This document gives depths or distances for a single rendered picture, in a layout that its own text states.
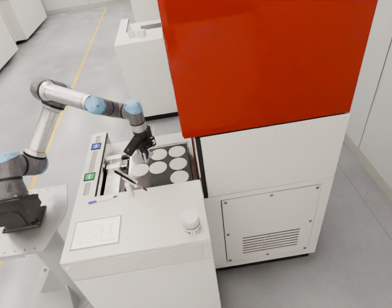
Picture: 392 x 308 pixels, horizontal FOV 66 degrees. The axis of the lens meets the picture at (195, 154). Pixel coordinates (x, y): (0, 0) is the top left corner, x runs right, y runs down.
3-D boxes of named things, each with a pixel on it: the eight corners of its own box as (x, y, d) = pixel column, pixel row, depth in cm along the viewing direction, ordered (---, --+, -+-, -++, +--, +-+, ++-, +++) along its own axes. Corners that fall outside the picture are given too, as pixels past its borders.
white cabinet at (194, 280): (203, 206, 259) (191, 131, 206) (224, 329, 185) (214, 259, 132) (129, 219, 258) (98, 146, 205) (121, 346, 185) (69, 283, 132)
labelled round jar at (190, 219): (200, 221, 130) (197, 207, 124) (202, 235, 125) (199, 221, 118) (183, 223, 130) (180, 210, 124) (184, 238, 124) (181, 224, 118)
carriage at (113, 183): (123, 160, 185) (122, 156, 183) (118, 206, 157) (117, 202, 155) (110, 162, 185) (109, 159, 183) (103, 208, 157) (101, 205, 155)
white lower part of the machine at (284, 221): (277, 177, 275) (283, 99, 221) (314, 259, 212) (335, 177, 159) (200, 190, 274) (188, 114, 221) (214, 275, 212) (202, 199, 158)
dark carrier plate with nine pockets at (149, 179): (186, 143, 183) (186, 142, 182) (192, 184, 157) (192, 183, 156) (130, 153, 183) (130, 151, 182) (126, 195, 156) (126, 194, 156)
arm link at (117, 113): (98, 98, 140) (118, 100, 136) (113, 101, 150) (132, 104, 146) (96, 115, 140) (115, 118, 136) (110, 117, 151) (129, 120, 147)
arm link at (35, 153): (7, 170, 161) (41, 74, 153) (32, 168, 175) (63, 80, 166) (22, 181, 157) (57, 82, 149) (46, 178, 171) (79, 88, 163)
